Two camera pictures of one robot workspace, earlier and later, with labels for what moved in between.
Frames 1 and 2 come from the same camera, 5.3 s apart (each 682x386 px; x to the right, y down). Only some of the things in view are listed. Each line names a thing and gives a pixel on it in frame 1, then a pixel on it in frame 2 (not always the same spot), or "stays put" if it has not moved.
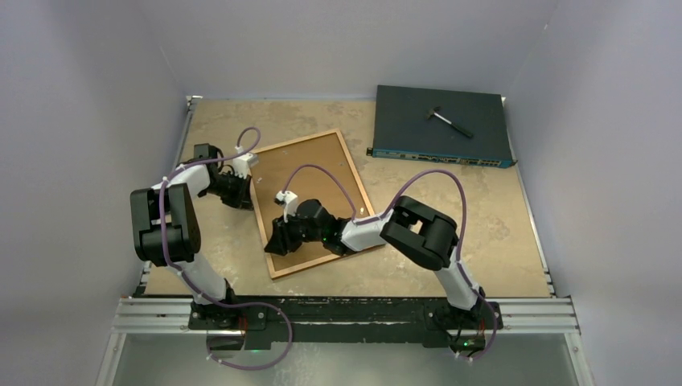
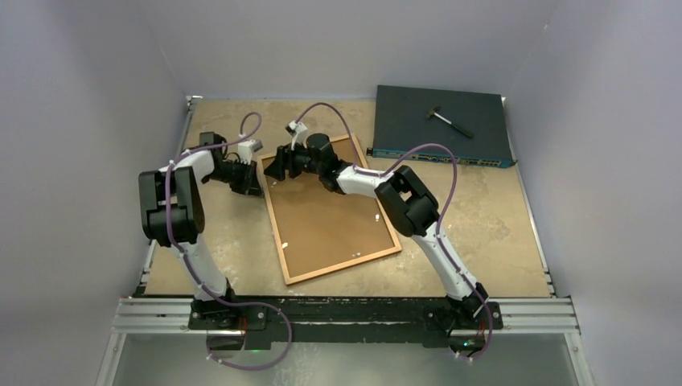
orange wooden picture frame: x=318 y=166 → x=358 y=162
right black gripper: x=281 y=240 → x=285 y=158
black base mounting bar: x=231 y=322 stays put
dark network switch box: x=444 y=126 stays put
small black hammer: x=433 y=112 stays put
